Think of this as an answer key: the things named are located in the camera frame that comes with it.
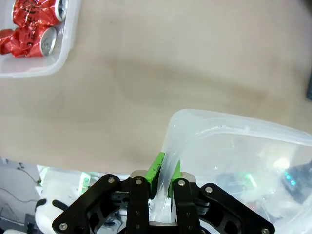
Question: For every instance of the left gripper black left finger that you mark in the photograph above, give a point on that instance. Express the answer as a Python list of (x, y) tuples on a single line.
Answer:
[(136, 209)]

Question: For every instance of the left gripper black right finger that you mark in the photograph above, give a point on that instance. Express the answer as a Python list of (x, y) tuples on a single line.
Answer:
[(192, 209)]

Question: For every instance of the clear plastic bin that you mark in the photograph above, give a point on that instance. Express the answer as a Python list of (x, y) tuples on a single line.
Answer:
[(70, 36), (219, 122)]

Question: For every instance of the crushed red drink can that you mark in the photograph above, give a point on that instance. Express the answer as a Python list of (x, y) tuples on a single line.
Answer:
[(6, 41), (29, 41), (31, 12)]

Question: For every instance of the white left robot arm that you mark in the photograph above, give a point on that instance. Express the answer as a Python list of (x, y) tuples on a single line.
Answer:
[(52, 187)]

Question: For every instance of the black device with teal light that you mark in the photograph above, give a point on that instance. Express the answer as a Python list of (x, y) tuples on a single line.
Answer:
[(292, 178)]

